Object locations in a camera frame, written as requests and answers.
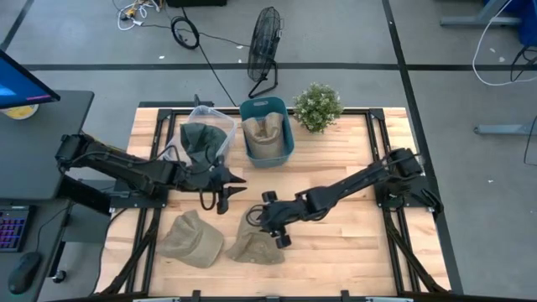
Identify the small green potted plant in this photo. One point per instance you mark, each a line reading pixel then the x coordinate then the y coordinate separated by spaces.
pixel 317 107

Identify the grey desk foot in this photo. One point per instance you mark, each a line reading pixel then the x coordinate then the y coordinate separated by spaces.
pixel 478 19
pixel 503 128

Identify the dark green cap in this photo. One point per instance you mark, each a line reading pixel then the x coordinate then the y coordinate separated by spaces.
pixel 201 140

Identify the black backlit keyboard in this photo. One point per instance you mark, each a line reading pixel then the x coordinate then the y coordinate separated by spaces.
pixel 12 228

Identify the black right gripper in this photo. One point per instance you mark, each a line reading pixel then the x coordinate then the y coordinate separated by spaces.
pixel 287 211

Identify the blue object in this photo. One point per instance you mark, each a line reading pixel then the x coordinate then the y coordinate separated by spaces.
pixel 524 21

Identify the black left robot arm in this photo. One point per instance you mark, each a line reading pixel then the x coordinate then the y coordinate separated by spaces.
pixel 126 165

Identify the black aluminium table frame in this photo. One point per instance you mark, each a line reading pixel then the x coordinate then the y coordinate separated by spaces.
pixel 165 126

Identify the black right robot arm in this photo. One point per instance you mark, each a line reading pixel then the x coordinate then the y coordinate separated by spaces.
pixel 356 180

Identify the black desk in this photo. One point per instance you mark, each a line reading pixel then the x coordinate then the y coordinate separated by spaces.
pixel 38 147

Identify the tan cap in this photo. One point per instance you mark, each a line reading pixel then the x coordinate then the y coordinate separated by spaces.
pixel 264 136
pixel 191 241
pixel 251 249

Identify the clear plastic container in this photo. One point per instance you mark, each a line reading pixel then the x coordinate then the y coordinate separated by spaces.
pixel 224 126

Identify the black floor fan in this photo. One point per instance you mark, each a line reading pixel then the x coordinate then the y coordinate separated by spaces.
pixel 263 42

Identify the computer monitor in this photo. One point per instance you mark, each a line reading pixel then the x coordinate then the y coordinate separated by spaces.
pixel 19 84

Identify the teal plastic bin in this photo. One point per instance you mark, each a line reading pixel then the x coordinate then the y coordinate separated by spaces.
pixel 287 138

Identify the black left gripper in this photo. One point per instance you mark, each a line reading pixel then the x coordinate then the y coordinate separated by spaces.
pixel 207 176

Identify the black computer mouse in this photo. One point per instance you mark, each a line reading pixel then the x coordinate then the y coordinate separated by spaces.
pixel 24 272

